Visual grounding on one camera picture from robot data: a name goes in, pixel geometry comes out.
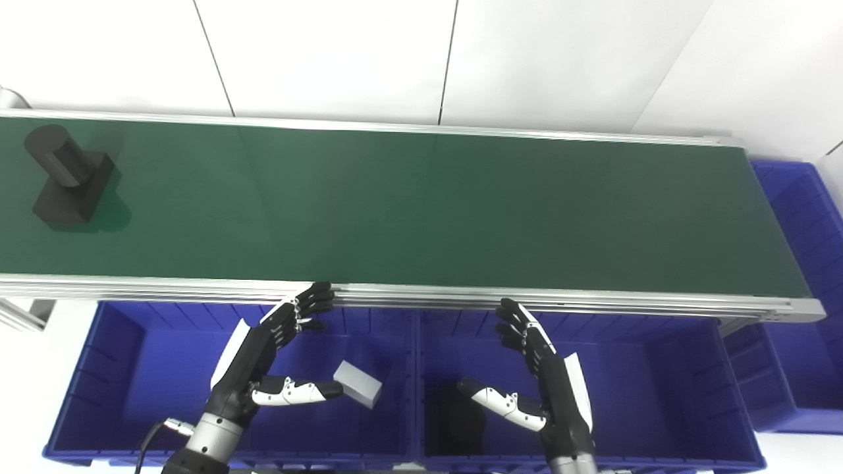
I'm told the green conveyor belt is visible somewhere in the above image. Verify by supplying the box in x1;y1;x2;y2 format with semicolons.
0;117;813;299
0;108;828;325

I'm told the black part in bin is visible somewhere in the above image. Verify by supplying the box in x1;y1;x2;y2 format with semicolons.
435;382;503;456

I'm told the blue bin with black part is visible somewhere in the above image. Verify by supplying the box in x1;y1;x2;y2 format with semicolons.
414;309;768;474

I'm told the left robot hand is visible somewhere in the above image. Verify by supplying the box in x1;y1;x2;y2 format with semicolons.
207;281;345;429

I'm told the blue bin at belt end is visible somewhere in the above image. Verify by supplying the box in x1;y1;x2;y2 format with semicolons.
721;160;843;435

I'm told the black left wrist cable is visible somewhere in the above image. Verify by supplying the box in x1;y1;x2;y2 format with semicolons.
135;417;196;474

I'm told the black cylinder on block part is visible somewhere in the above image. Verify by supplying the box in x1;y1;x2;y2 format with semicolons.
24;124;115;226

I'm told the blue bin with grey block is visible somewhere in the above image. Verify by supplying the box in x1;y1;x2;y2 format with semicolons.
43;300;420;469

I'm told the aluminium conveyor leg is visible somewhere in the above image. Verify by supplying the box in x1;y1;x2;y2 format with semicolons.
0;298;57;332

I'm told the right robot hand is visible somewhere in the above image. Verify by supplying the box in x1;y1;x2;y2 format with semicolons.
456;298;597;461

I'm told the grey rectangular block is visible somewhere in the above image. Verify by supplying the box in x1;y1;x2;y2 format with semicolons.
333;360;383;409

